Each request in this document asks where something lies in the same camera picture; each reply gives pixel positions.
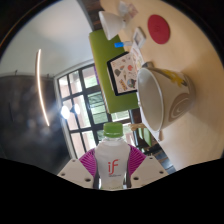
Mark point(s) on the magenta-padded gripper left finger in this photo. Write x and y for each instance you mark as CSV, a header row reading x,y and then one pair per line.
x,y
87,161

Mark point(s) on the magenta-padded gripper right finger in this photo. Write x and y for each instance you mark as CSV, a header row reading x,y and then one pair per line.
x,y
136,160

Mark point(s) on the white bottle with green cap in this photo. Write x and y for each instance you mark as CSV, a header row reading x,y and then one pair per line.
x,y
112,160

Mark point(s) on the group of green-seated wooden chairs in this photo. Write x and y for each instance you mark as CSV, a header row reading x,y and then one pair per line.
x,y
144,135

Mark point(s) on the group of dark pendant lamps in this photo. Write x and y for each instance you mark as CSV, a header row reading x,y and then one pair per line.
x,y
65,112

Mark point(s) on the white mug with swirl print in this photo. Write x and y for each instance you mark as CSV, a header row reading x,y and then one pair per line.
x,y
166,100

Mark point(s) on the long curved linear ceiling light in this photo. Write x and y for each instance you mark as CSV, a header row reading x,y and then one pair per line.
x,y
40,90

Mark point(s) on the black-framed printed picture stand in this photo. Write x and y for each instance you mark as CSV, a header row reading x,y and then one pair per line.
x,y
123,75

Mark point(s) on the green upholstered booth bench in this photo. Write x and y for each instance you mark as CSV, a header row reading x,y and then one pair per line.
x,y
100,63

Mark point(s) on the small blue-capped bottle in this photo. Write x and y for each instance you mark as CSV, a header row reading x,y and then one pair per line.
x,y
120,44

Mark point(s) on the small white card box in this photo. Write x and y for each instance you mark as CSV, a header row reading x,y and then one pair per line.
x,y
139,36

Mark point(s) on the flat round red coaster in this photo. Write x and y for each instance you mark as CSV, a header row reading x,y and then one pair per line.
x,y
159,29

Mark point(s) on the clear plastic wrapped packet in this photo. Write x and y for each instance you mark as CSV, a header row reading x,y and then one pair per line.
x,y
128,10

